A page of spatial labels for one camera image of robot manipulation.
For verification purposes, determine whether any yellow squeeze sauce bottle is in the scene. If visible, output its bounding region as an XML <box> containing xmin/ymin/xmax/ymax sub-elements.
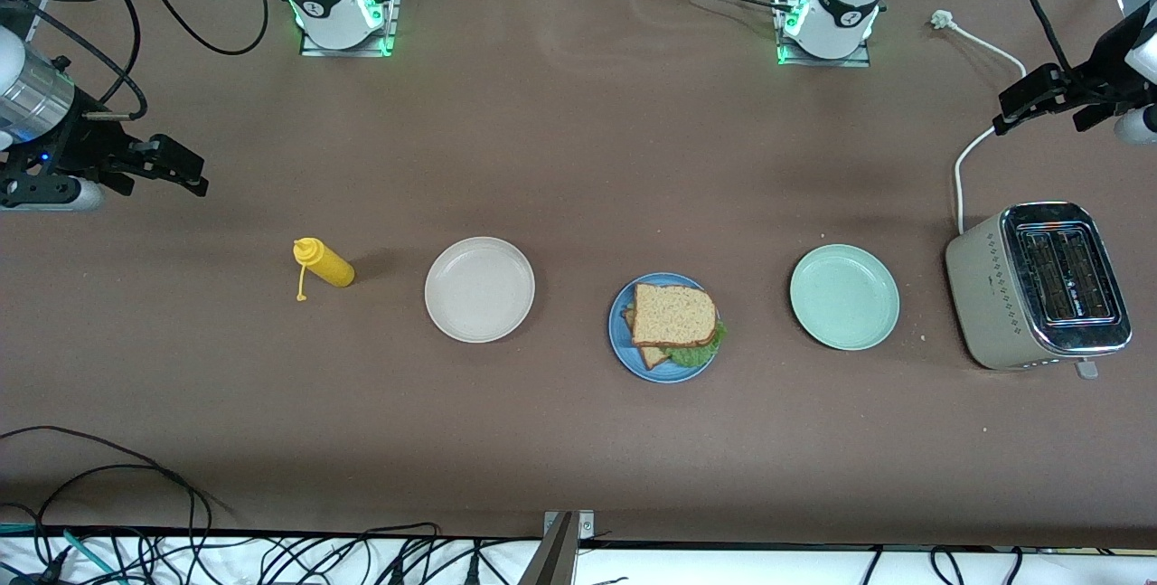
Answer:
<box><xmin>293</xmin><ymin>238</ymin><xmax>356</xmax><ymax>303</ymax></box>

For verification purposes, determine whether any green lettuce leaf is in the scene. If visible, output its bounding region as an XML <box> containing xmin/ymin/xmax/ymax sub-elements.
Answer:
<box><xmin>667</xmin><ymin>321</ymin><xmax>727</xmax><ymax>369</ymax></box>

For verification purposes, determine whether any brown bread slice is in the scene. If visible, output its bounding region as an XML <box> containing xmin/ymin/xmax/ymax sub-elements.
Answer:
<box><xmin>632</xmin><ymin>283</ymin><xmax>719</xmax><ymax>349</ymax></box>
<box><xmin>623</xmin><ymin>305</ymin><xmax>672</xmax><ymax>372</ymax></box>

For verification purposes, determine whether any green round plate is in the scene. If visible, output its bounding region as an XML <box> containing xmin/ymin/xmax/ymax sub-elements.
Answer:
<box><xmin>789</xmin><ymin>244</ymin><xmax>901</xmax><ymax>352</ymax></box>

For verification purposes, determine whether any beige round plate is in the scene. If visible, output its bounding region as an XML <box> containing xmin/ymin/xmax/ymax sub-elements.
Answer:
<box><xmin>424</xmin><ymin>237</ymin><xmax>536</xmax><ymax>344</ymax></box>

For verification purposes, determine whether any blue round plate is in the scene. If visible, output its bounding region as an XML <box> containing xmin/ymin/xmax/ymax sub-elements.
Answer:
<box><xmin>608</xmin><ymin>273</ymin><xmax>723</xmax><ymax>384</ymax></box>

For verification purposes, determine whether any beige and chrome toaster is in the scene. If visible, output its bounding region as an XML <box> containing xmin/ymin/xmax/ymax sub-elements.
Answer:
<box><xmin>945</xmin><ymin>202</ymin><xmax>1133</xmax><ymax>380</ymax></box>

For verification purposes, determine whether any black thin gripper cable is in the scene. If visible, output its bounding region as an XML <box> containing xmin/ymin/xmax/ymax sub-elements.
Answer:
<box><xmin>18</xmin><ymin>0</ymin><xmax>149</xmax><ymax>121</ymax></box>

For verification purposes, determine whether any white toaster power cable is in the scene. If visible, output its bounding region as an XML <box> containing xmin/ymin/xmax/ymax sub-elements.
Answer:
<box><xmin>931</xmin><ymin>10</ymin><xmax>1029</xmax><ymax>235</ymax></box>

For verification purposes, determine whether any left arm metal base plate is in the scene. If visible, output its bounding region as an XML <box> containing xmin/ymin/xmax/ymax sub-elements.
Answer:
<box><xmin>776</xmin><ymin>0</ymin><xmax>873</xmax><ymax>68</ymax></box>

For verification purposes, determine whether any black floor cable loop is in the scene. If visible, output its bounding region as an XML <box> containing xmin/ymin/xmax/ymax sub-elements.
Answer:
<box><xmin>34</xmin><ymin>464</ymin><xmax>198</xmax><ymax>568</ymax></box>
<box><xmin>0</xmin><ymin>426</ymin><xmax>214</xmax><ymax>559</ymax></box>

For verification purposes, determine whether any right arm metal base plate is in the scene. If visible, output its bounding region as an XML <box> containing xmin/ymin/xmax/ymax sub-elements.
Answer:
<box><xmin>299</xmin><ymin>0</ymin><xmax>403</xmax><ymax>58</ymax></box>

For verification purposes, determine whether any teal cable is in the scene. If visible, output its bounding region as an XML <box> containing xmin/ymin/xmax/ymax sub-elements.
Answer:
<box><xmin>0</xmin><ymin>522</ymin><xmax>120</xmax><ymax>585</ymax></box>

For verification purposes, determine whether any black cable bundle strand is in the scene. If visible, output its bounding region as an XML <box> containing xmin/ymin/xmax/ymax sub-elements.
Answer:
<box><xmin>262</xmin><ymin>524</ymin><xmax>444</xmax><ymax>585</ymax></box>

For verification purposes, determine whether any metal table edge bracket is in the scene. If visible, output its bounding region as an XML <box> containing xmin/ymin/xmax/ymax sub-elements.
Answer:
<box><xmin>520</xmin><ymin>510</ymin><xmax>597</xmax><ymax>585</ymax></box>

